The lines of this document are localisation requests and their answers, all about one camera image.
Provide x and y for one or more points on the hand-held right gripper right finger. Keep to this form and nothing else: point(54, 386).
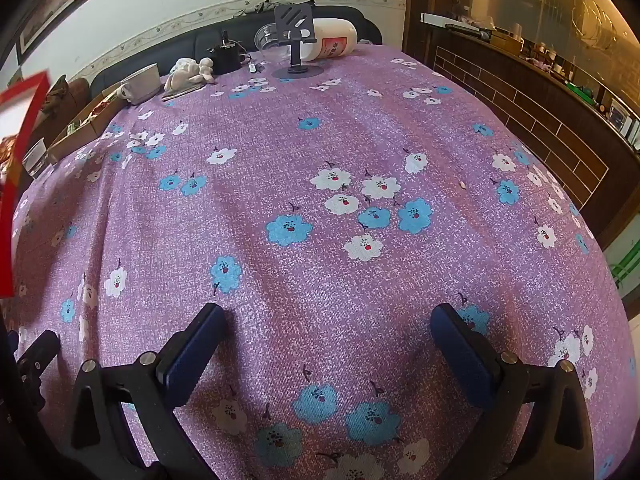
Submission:
point(465, 355)

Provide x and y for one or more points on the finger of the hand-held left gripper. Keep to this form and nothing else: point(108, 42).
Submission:
point(40, 355)

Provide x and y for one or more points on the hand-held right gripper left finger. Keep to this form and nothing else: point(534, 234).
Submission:
point(195, 355)

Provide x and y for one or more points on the red snack tray box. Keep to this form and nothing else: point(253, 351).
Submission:
point(15, 240)

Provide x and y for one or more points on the purple floral tablecloth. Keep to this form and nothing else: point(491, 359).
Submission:
point(300, 285)

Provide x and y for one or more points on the cardboard box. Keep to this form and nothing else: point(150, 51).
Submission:
point(85, 135)

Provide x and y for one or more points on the wooden bar cabinet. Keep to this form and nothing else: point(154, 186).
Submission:
point(525, 110)

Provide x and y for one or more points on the brown armchair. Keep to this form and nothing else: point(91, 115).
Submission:
point(77, 97)

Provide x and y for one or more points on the brown cloth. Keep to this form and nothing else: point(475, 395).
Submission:
point(54, 92)

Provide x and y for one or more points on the white mug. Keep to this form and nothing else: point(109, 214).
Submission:
point(142, 85)

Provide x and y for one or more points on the white figurine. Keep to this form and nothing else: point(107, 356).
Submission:
point(187, 77)

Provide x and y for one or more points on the small black white dongle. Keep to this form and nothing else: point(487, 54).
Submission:
point(255, 67)

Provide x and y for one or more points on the black device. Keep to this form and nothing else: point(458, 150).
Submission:
point(222, 60)

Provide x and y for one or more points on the black leather sofa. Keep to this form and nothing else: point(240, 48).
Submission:
point(150, 52)

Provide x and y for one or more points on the clear plastic container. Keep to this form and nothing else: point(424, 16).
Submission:
point(267, 40)

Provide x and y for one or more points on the black phone stand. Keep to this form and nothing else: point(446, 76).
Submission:
point(295, 20)

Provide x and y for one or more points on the green tube frame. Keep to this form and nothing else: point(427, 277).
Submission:
point(625, 265)

